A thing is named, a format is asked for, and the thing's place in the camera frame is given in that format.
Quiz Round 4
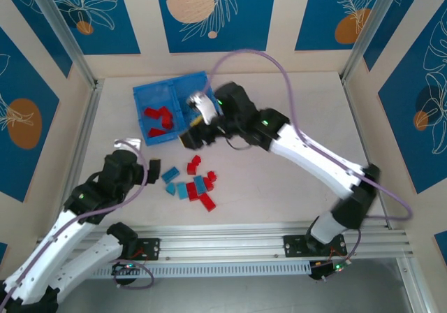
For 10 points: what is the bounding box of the grey slotted cable duct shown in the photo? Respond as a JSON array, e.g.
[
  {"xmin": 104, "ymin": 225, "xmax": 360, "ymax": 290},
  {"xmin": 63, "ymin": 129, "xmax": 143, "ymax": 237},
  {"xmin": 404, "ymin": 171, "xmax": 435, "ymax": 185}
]
[{"xmin": 99, "ymin": 259, "xmax": 312, "ymax": 279}]

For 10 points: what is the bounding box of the aluminium frame post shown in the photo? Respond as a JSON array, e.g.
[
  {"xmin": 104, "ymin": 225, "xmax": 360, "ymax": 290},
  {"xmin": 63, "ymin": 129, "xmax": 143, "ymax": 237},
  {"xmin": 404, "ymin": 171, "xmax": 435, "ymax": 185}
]
[
  {"xmin": 396, "ymin": 256, "xmax": 434, "ymax": 313},
  {"xmin": 340, "ymin": 0, "xmax": 409, "ymax": 83},
  {"xmin": 24, "ymin": 0, "xmax": 98, "ymax": 89}
]

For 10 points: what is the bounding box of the aluminium table side rail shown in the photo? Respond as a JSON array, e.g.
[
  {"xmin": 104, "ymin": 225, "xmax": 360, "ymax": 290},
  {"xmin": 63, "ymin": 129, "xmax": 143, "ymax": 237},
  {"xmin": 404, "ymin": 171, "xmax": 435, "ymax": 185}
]
[
  {"xmin": 340, "ymin": 77, "xmax": 392, "ymax": 229},
  {"xmin": 61, "ymin": 80, "xmax": 104, "ymax": 209}
]

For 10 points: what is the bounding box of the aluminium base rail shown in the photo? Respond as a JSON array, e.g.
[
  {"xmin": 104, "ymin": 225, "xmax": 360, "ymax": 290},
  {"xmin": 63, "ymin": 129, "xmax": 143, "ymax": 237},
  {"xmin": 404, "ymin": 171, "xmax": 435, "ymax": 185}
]
[{"xmin": 34, "ymin": 221, "xmax": 410, "ymax": 262}]

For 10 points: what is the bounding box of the blue floral wall panel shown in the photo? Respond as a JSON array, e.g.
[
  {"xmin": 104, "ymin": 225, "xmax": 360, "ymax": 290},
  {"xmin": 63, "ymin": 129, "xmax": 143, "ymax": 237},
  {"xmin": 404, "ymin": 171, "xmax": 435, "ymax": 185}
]
[
  {"xmin": 0, "ymin": 26, "xmax": 61, "ymax": 203},
  {"xmin": 154, "ymin": 0, "xmax": 279, "ymax": 54},
  {"xmin": 378, "ymin": 8, "xmax": 447, "ymax": 195},
  {"xmin": 295, "ymin": 0, "xmax": 388, "ymax": 52},
  {"xmin": 0, "ymin": 0, "xmax": 73, "ymax": 79},
  {"xmin": 362, "ymin": 0, "xmax": 430, "ymax": 72},
  {"xmin": 44, "ymin": 0, "xmax": 142, "ymax": 56}
]

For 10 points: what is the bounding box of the short purple cable loop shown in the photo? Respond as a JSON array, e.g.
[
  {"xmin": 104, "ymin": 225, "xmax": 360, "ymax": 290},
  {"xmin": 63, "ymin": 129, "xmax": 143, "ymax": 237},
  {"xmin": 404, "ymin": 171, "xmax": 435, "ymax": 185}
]
[{"xmin": 114, "ymin": 262, "xmax": 156, "ymax": 289}]

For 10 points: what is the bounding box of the blue two-compartment plastic bin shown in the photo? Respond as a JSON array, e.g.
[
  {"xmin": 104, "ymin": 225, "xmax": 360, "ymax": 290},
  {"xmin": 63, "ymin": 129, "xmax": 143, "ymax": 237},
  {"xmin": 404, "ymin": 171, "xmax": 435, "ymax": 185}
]
[{"xmin": 132, "ymin": 70, "xmax": 224, "ymax": 148}]

